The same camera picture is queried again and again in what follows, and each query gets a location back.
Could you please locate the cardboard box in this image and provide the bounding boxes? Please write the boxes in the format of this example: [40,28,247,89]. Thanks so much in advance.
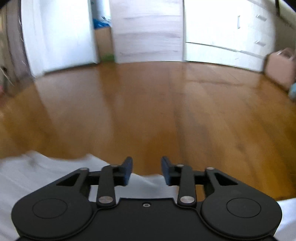
[95,27,116,62]

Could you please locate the pale blue bag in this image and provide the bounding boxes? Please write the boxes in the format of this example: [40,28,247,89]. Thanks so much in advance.
[288,82,296,102]

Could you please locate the dark metal door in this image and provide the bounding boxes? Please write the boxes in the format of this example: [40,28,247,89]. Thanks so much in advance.
[0,5,35,93]

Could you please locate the white door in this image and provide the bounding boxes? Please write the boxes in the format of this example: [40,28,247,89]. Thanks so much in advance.
[21,0,100,78]

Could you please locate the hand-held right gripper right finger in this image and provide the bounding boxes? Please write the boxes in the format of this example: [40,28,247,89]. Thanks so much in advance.
[161,156,238,207]

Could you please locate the pale wood-grain cabinet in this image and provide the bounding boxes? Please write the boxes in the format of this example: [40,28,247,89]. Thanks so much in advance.
[109,0,185,63]

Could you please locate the blue plastic bag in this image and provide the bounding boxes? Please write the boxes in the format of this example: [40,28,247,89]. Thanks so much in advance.
[92,17,112,30]

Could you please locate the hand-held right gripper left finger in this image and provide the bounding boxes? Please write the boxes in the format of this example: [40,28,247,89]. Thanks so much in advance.
[56,156,133,207]

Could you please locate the pale grey shirt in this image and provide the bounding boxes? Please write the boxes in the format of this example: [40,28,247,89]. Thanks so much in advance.
[0,151,296,241]

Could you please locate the pink case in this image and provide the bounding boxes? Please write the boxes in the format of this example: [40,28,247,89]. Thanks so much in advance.
[264,47,296,91]

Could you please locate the white wardrobe with drawers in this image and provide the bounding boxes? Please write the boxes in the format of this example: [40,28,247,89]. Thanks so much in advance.
[183,0,278,73]

